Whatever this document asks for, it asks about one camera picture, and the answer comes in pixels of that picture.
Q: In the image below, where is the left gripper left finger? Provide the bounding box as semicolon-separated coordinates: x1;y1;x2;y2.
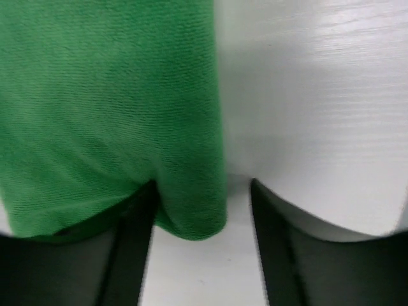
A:
1;182;159;306

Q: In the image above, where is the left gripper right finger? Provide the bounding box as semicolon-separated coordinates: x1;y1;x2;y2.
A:
250;179;407;306

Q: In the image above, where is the green towel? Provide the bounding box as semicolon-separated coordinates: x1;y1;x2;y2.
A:
1;1;226;240

